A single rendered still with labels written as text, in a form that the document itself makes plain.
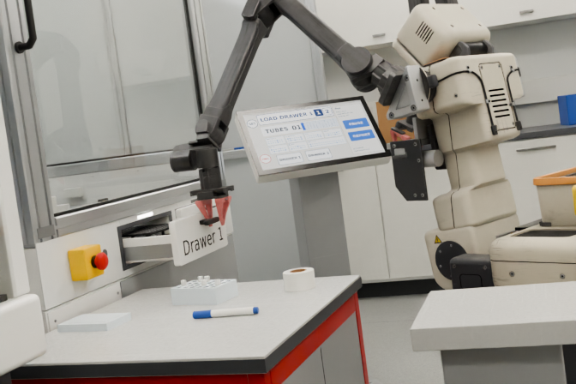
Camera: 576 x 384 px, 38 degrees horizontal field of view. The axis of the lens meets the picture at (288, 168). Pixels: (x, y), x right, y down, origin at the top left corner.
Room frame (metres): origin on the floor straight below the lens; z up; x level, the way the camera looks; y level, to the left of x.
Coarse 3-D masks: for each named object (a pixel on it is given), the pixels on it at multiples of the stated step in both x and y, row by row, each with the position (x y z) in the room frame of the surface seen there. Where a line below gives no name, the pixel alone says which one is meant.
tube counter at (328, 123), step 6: (318, 120) 3.14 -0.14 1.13; (324, 120) 3.15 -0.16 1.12; (330, 120) 3.15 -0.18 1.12; (336, 120) 3.16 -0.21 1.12; (294, 126) 3.10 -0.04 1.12; (300, 126) 3.11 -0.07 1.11; (306, 126) 3.11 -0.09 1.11; (312, 126) 3.12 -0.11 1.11; (318, 126) 3.12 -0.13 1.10; (324, 126) 3.13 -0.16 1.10; (330, 126) 3.13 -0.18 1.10; (336, 126) 3.14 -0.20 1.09
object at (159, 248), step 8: (160, 232) 2.34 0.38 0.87; (168, 232) 2.33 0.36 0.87; (128, 240) 2.10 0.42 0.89; (136, 240) 2.09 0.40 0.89; (144, 240) 2.08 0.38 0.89; (152, 240) 2.08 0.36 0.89; (160, 240) 2.07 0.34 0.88; (168, 240) 2.06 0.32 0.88; (128, 248) 2.10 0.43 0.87; (136, 248) 2.09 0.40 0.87; (144, 248) 2.08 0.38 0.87; (152, 248) 2.07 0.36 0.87; (160, 248) 2.07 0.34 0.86; (168, 248) 2.06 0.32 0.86; (128, 256) 2.10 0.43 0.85; (136, 256) 2.09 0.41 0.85; (144, 256) 2.08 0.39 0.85; (152, 256) 2.08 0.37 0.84; (160, 256) 2.07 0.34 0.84; (168, 256) 2.06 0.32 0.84
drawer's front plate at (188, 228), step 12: (192, 216) 2.12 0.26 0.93; (216, 216) 2.26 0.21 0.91; (180, 228) 2.05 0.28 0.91; (192, 228) 2.11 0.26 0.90; (204, 228) 2.18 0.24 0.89; (216, 228) 2.25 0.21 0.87; (180, 240) 2.05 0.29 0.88; (192, 240) 2.11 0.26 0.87; (204, 240) 2.17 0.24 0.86; (216, 240) 2.24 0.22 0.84; (180, 252) 2.04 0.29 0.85; (204, 252) 2.16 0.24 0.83; (180, 264) 2.03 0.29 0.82
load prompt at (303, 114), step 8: (280, 112) 3.14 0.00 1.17; (288, 112) 3.15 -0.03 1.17; (296, 112) 3.15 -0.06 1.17; (304, 112) 3.16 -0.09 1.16; (312, 112) 3.17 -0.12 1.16; (320, 112) 3.17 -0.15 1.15; (328, 112) 3.18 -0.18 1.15; (264, 120) 3.10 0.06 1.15; (272, 120) 3.11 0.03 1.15; (280, 120) 3.11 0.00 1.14; (288, 120) 3.12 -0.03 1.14; (296, 120) 3.13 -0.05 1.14
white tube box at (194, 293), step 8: (192, 280) 1.92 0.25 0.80; (224, 280) 1.87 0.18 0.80; (232, 280) 1.85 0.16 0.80; (176, 288) 1.85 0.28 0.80; (184, 288) 1.84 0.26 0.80; (192, 288) 1.82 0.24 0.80; (200, 288) 1.81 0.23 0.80; (208, 288) 1.80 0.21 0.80; (216, 288) 1.80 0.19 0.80; (224, 288) 1.82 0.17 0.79; (232, 288) 1.85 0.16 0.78; (176, 296) 1.85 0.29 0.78; (184, 296) 1.84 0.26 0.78; (192, 296) 1.83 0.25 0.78; (200, 296) 1.81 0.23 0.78; (208, 296) 1.80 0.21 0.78; (216, 296) 1.79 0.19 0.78; (224, 296) 1.82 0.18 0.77; (232, 296) 1.84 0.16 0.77; (176, 304) 1.85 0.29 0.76; (184, 304) 1.84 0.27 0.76; (192, 304) 1.83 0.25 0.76; (200, 304) 1.82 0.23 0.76; (208, 304) 1.80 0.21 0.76; (216, 304) 1.79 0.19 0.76
